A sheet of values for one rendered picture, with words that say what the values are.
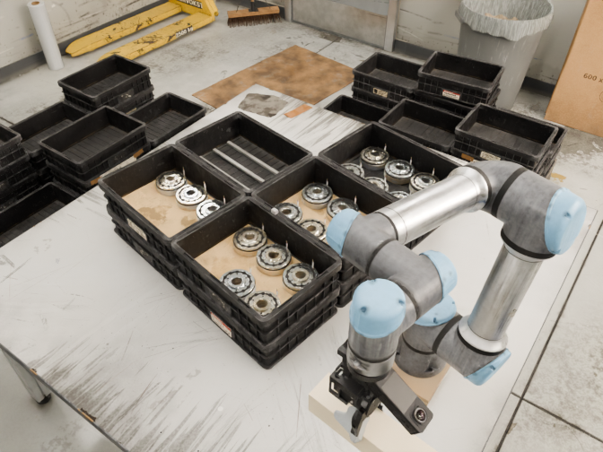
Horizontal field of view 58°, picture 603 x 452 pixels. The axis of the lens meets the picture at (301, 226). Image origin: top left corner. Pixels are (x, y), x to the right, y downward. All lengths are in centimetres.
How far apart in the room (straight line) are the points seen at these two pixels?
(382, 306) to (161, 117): 255
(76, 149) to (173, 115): 61
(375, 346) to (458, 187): 40
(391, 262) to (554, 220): 38
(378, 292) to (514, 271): 49
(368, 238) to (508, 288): 44
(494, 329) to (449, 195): 39
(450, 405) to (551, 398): 102
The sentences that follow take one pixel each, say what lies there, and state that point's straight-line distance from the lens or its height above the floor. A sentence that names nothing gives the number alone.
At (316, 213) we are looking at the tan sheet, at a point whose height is 83.
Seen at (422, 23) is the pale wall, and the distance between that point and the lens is 457.
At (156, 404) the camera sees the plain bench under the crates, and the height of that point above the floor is 70.
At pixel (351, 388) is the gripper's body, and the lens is 94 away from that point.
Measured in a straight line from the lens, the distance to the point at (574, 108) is 409.
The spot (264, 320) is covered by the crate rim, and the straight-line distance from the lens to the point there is 137.
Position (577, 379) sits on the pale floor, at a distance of 263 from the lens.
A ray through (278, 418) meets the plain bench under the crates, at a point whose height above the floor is 70.
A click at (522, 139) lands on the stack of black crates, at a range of 293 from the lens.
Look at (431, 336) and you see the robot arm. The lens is 140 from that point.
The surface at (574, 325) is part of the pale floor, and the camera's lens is 281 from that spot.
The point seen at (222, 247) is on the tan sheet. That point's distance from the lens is 169.
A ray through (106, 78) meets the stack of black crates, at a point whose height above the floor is 49.
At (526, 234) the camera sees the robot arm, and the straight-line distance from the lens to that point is 114.
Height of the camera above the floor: 203
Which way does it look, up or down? 43 degrees down
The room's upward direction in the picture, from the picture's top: straight up
